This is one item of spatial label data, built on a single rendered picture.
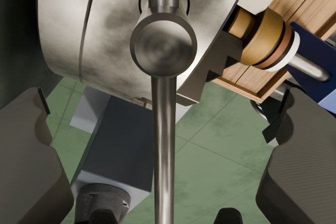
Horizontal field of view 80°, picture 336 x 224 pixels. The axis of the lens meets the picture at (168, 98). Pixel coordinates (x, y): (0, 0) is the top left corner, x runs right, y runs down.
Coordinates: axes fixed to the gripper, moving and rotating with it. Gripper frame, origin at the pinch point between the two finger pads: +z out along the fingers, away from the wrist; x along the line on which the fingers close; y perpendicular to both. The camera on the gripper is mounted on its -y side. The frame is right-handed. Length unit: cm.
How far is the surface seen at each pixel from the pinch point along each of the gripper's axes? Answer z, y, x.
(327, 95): 17.1, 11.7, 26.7
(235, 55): 14.5, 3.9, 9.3
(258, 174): 142, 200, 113
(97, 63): 5.6, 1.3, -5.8
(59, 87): 140, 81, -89
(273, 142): 38, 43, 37
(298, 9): 38.6, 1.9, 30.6
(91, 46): 5.0, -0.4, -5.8
